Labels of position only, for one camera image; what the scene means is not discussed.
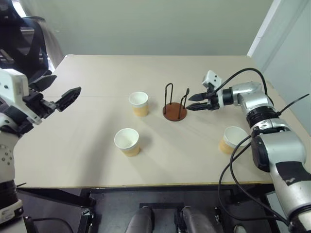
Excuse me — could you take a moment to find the black cable tie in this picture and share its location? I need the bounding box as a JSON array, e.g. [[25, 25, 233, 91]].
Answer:
[[276, 93, 310, 115]]

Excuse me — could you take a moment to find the black floor platform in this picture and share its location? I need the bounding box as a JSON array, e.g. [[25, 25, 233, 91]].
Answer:
[[81, 189, 243, 233]]

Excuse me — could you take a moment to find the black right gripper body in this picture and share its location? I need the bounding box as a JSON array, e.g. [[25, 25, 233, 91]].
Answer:
[[205, 83, 221, 112]]

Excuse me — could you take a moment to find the brown base wire cup rack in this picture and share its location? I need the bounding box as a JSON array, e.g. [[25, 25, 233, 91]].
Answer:
[[162, 83, 190, 121]]

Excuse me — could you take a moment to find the black office chair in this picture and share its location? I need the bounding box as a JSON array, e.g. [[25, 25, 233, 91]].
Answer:
[[0, 0, 64, 82]]

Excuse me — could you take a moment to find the dark grey rounded shape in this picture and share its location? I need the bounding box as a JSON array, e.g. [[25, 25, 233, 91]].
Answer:
[[125, 206, 155, 233], [181, 206, 218, 233]]

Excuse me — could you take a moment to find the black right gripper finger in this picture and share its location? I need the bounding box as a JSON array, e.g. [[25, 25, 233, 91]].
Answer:
[[189, 93, 209, 102], [186, 101, 209, 112]]

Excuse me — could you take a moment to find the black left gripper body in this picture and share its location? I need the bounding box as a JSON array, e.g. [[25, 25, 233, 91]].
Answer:
[[23, 91, 60, 121]]

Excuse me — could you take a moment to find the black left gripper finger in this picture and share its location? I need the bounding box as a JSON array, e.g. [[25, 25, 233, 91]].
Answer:
[[28, 69, 58, 92], [54, 86, 82, 113]]

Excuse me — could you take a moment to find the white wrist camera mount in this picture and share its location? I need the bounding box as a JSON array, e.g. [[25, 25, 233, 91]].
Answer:
[[0, 67, 42, 127], [202, 70, 225, 109]]

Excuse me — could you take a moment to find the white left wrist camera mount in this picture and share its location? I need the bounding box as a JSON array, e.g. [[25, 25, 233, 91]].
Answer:
[[0, 67, 42, 127]]

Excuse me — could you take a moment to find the orange white ribbed paper cup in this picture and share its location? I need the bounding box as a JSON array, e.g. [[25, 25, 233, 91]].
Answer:
[[218, 126, 250, 155], [114, 128, 141, 157], [128, 91, 149, 117]]

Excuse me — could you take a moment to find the black table frame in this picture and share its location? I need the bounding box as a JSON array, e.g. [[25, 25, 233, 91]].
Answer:
[[17, 183, 276, 208]]

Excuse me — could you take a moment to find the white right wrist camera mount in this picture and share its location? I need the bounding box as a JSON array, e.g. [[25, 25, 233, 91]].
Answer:
[[202, 70, 225, 109]]

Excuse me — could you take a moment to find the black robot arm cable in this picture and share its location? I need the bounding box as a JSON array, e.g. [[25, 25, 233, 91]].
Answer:
[[213, 68, 269, 98], [218, 134, 292, 226]]

